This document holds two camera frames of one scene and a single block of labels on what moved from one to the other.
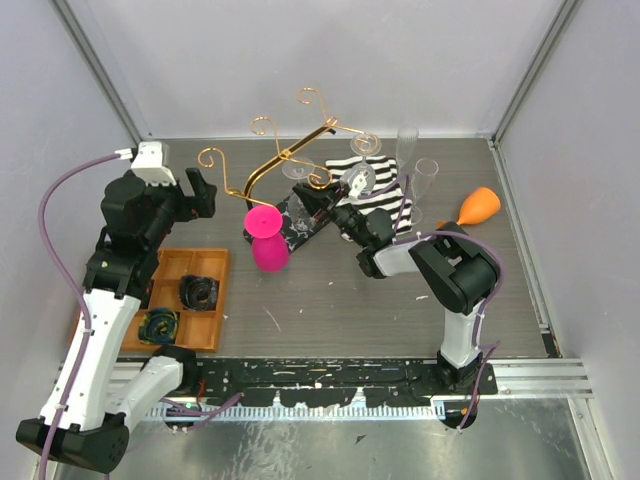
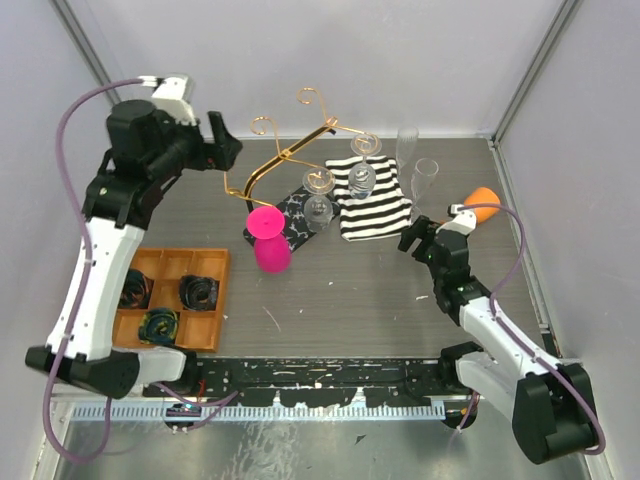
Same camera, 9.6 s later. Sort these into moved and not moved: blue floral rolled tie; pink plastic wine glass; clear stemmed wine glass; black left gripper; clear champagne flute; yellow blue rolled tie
Moved: black left gripper; clear stemmed wine glass
Not moved: pink plastic wine glass; clear champagne flute; yellow blue rolled tie; blue floral rolled tie
